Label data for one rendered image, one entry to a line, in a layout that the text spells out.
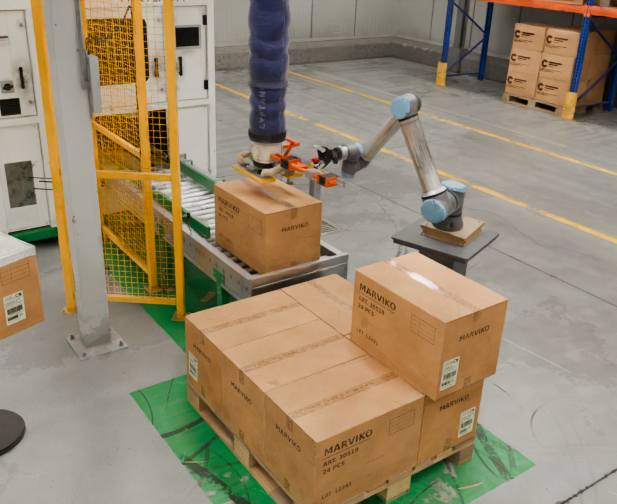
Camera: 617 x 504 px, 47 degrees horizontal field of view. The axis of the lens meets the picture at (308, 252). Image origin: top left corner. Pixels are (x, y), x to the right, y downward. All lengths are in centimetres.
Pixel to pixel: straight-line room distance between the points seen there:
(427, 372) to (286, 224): 137
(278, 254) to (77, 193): 118
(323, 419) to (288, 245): 141
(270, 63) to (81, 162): 118
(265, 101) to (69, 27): 109
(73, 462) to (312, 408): 129
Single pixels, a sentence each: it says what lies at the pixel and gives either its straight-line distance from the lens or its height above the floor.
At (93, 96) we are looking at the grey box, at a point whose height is 156.
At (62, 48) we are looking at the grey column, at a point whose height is 181.
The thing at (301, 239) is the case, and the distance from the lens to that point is 419.
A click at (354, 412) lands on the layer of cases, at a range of 309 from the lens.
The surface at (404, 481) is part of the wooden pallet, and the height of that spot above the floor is 8.
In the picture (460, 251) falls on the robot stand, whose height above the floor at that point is 75.
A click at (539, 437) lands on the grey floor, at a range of 407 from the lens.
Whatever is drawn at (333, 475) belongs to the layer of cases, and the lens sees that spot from 311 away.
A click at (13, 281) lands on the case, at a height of 89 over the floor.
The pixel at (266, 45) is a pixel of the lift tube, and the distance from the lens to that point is 401.
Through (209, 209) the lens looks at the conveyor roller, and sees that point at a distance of 515.
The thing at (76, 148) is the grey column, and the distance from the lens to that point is 408.
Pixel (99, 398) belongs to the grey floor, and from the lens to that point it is 416.
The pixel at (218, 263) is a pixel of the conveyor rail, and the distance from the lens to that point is 432.
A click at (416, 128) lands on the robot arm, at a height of 143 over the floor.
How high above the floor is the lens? 241
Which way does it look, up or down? 24 degrees down
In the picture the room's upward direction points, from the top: 2 degrees clockwise
